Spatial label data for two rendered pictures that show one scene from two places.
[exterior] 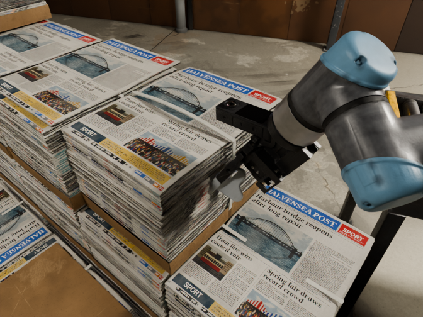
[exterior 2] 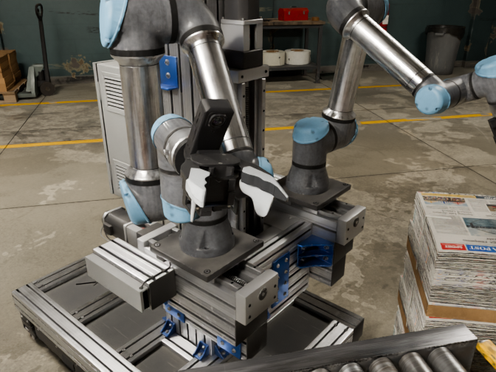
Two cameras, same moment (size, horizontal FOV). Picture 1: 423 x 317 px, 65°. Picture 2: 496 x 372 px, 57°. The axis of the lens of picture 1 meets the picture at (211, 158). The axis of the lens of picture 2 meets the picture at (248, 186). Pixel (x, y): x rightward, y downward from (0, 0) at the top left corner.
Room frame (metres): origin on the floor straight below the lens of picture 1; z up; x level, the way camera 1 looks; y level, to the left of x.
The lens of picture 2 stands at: (1.08, -1.31, 1.48)
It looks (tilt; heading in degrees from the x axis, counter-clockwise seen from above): 25 degrees down; 150
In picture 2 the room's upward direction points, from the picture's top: straight up
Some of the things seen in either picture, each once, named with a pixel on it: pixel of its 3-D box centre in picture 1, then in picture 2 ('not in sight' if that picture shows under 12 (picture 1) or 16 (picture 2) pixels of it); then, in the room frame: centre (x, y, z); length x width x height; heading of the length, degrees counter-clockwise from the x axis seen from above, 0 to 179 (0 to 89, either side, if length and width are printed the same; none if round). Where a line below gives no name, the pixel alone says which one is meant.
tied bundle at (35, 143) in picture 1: (93, 116); not in sight; (0.74, 0.31, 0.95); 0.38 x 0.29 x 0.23; 141
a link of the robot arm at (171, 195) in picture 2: not in sight; (190, 189); (0.34, -1.01, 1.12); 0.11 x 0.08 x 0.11; 84
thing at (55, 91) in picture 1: (88, 72); not in sight; (0.76, 0.30, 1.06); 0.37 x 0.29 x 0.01; 141
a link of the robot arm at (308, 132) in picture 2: not in sight; (311, 139); (-0.08, -0.40, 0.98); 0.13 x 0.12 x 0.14; 104
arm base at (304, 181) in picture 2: not in sight; (308, 172); (-0.08, -0.41, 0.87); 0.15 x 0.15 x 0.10
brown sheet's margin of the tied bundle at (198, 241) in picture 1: (150, 209); not in sight; (0.49, 0.14, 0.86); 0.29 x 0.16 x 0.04; 50
